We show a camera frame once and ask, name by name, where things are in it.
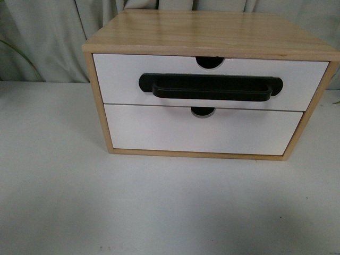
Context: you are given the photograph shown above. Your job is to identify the black drawer handle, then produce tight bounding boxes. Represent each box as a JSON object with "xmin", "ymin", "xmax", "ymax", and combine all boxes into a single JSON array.
[{"xmin": 139, "ymin": 73, "xmax": 284, "ymax": 102}]

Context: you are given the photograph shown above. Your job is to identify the grey curtain backdrop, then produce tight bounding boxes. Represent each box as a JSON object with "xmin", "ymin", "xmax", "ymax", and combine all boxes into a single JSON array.
[{"xmin": 1, "ymin": 1, "xmax": 339, "ymax": 82}]

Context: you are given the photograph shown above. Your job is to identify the wooden drawer cabinet frame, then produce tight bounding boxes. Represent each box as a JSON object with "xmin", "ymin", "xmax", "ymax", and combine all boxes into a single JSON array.
[{"xmin": 82, "ymin": 10, "xmax": 339, "ymax": 160}]

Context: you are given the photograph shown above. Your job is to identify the white drawer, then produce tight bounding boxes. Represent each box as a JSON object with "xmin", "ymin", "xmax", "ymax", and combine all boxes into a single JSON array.
[
  {"xmin": 93, "ymin": 54, "xmax": 328, "ymax": 112},
  {"xmin": 105, "ymin": 105, "xmax": 302, "ymax": 155}
]

